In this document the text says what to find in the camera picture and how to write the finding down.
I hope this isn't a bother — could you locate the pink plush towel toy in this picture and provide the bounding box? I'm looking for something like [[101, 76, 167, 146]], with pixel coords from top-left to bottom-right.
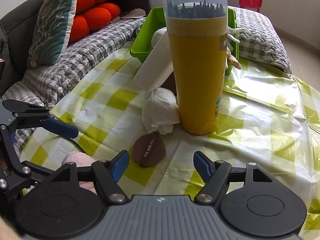
[[61, 151, 97, 194]]

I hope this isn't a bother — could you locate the white cloth ball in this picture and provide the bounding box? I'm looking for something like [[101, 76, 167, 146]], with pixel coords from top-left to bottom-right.
[[142, 87, 180, 135]]

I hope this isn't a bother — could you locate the white foam sponge block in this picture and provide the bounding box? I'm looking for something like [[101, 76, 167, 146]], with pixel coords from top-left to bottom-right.
[[133, 31, 173, 92]]

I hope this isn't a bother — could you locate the brown round pad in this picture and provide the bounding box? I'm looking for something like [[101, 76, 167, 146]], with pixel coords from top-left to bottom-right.
[[132, 132, 166, 167]]

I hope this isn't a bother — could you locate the green branch pattern pillow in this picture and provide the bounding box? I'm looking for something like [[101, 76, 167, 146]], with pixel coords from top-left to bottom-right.
[[27, 0, 77, 69]]

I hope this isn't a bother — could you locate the orange carrot plush cushion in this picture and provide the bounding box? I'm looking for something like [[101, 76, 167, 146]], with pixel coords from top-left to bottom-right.
[[69, 0, 120, 43]]

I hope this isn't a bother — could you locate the white paper on sofa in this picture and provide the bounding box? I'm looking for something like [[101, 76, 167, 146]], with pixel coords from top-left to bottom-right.
[[120, 9, 146, 19]]

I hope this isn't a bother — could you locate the grey quilted ottoman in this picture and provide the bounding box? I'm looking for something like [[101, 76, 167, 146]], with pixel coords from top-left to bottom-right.
[[229, 6, 292, 74]]

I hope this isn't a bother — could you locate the green plastic bin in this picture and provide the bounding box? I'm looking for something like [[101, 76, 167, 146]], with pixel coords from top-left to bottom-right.
[[130, 3, 234, 73]]

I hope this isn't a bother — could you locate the yellow pencil tube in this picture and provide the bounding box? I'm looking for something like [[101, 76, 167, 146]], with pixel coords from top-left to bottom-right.
[[162, 0, 228, 135]]

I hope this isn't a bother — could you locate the red plastic child chair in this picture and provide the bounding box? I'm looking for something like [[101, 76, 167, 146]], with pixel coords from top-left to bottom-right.
[[239, 0, 263, 12]]

